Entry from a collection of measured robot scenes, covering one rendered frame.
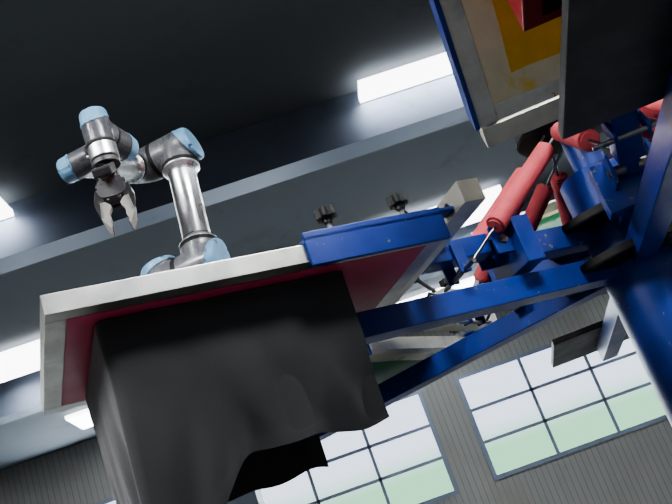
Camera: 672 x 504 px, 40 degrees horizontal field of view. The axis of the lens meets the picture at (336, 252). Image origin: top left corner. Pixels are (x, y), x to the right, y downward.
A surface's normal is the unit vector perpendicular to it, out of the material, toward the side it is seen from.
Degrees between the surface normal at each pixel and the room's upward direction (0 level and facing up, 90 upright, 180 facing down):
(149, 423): 94
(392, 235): 90
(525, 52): 148
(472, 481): 90
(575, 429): 90
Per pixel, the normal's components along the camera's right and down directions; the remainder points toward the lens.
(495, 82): 0.16, 0.59
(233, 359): 0.29, -0.41
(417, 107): -0.05, -0.35
